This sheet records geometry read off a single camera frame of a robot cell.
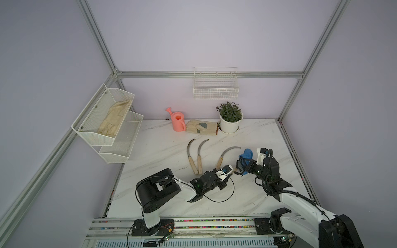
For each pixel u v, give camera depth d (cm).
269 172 64
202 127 114
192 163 95
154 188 49
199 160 97
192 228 75
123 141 94
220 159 98
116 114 82
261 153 76
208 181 65
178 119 107
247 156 83
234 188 69
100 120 79
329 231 40
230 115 101
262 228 73
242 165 82
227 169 70
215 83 95
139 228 73
